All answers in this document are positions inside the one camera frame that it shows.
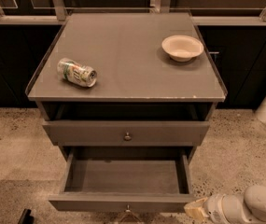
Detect grey top drawer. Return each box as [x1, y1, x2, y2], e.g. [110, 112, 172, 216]
[43, 120, 209, 147]

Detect black object on floor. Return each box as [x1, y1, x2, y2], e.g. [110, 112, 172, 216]
[18, 209, 34, 224]

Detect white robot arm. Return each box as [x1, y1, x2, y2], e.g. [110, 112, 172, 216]
[184, 185, 266, 224]

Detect green white soda can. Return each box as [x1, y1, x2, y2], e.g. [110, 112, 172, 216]
[57, 58, 97, 88]

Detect grey drawer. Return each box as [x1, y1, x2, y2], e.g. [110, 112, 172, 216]
[43, 120, 209, 147]
[49, 147, 194, 213]

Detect white paper bowl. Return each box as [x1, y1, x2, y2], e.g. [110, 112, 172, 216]
[161, 35, 203, 62]

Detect metal middle drawer knob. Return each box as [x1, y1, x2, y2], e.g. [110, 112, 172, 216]
[119, 206, 141, 224]

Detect grey drawer cabinet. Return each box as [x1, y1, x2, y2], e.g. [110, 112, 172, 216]
[26, 13, 227, 161]

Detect round metal drawer knob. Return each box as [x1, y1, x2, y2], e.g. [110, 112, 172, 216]
[123, 133, 132, 141]

